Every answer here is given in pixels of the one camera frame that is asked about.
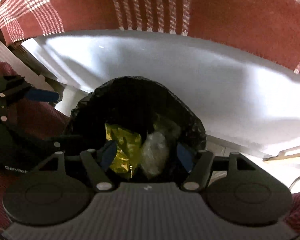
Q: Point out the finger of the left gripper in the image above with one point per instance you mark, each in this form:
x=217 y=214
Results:
x=42 y=95

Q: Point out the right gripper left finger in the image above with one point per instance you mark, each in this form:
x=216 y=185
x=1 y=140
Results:
x=97 y=163

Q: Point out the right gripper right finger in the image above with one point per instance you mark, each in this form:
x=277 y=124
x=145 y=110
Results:
x=198 y=165

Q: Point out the yellow foil snack bag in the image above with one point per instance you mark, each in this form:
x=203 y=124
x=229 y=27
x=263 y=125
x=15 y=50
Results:
x=128 y=150

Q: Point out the clear plastic bag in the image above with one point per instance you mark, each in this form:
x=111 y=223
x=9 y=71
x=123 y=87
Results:
x=154 y=154

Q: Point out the red striped sleeve left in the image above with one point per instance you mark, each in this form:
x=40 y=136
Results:
x=39 y=119

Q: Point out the black lined trash bin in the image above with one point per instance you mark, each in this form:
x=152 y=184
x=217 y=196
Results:
x=140 y=106

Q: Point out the red white plaid tablecloth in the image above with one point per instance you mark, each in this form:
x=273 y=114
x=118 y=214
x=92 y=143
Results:
x=267 y=28

